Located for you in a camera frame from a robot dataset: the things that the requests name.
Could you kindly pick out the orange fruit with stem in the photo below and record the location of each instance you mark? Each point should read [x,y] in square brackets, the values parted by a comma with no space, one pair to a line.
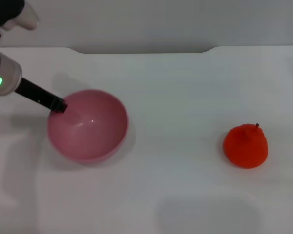
[245,148]

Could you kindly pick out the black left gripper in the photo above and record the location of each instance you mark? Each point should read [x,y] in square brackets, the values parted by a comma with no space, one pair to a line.
[34,91]

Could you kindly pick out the pink plastic bowl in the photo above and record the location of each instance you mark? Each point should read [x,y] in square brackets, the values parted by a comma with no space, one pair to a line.
[100,139]

